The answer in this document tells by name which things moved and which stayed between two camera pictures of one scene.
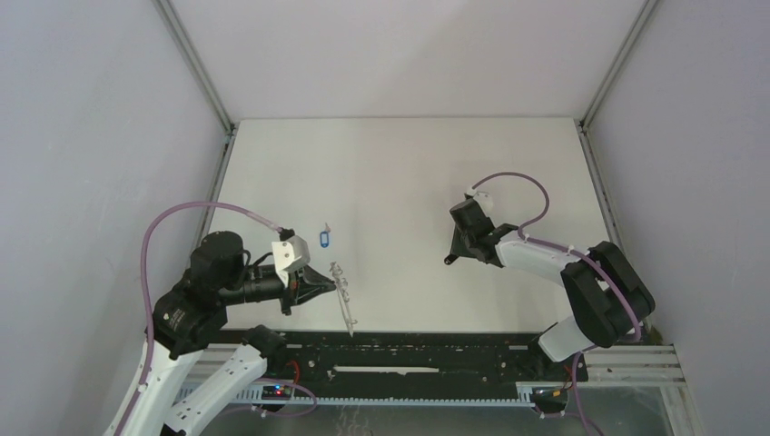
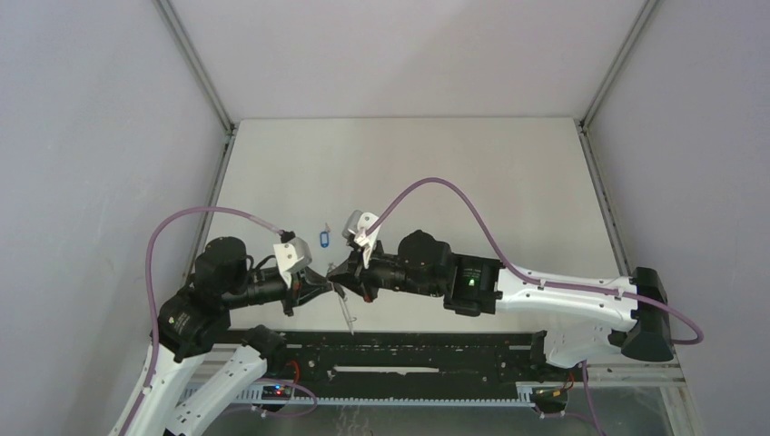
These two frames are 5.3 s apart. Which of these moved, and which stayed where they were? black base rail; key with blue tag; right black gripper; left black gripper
Moved: right black gripper
Stayed: black base rail; key with blue tag; left black gripper
